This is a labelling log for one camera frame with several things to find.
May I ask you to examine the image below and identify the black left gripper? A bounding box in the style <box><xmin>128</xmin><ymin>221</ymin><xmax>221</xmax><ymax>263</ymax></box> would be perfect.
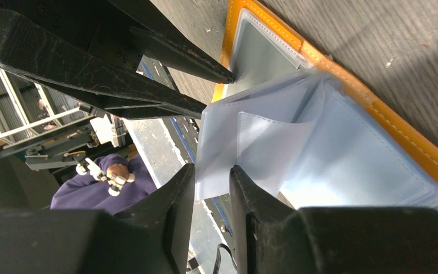
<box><xmin>0</xmin><ymin>1</ymin><xmax>205</xmax><ymax>120</ymax></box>

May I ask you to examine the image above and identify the orange leather card holder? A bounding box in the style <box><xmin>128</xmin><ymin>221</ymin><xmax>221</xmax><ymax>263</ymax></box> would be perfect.
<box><xmin>195</xmin><ymin>1</ymin><xmax>438</xmax><ymax>210</ymax></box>

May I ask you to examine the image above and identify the person in purple clothing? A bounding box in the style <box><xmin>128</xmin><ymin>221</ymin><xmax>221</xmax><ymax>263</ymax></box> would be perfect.
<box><xmin>50</xmin><ymin>154</ymin><xmax>157</xmax><ymax>215</ymax></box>

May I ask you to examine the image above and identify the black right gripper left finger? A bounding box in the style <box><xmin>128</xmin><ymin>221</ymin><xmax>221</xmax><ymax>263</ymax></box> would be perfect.
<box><xmin>0</xmin><ymin>164</ymin><xmax>194</xmax><ymax>273</ymax></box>

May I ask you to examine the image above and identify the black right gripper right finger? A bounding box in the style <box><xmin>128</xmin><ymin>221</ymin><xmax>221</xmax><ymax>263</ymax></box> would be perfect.
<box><xmin>229</xmin><ymin>166</ymin><xmax>438</xmax><ymax>273</ymax></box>

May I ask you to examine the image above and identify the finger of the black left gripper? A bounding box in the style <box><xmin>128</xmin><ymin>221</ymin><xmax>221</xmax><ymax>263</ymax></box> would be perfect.
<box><xmin>110</xmin><ymin>1</ymin><xmax>235</xmax><ymax>84</ymax></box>

